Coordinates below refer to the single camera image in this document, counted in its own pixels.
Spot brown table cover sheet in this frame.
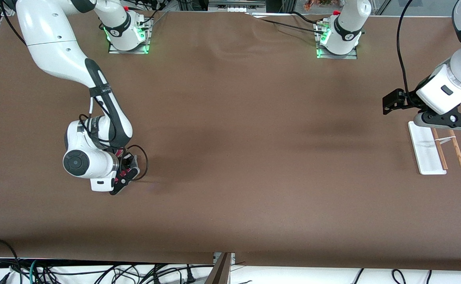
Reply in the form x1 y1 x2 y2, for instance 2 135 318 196
0 7 461 272

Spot thin black cable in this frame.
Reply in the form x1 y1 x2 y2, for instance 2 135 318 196
250 15 325 34

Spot white paper sheet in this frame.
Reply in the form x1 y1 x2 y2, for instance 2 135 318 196
250 13 294 19

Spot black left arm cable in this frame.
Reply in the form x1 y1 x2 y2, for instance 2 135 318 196
397 0 420 107

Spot orange object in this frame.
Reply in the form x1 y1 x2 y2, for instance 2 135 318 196
303 0 333 11

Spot teal cable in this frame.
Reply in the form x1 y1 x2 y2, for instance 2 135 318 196
28 260 39 284

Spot grey power strip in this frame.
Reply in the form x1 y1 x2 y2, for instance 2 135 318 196
208 0 267 13

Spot white towel rack wooden bars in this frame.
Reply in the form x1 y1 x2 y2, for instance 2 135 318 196
408 120 461 175

